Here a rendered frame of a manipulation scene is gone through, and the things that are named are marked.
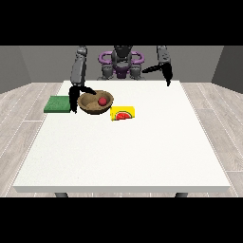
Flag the yellow cup with melon print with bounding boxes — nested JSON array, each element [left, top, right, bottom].
[[109, 105, 136, 122]]

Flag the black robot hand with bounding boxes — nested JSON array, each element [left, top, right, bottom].
[[67, 84, 98, 115], [140, 62, 174, 87]]

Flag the brown wooden bowl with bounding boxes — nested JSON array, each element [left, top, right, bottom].
[[76, 89, 115, 116]]

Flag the grey robot trunk purple rings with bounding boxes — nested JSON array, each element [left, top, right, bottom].
[[97, 46, 146, 82]]

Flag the green square pad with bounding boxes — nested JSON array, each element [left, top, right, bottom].
[[43, 95, 72, 114]]

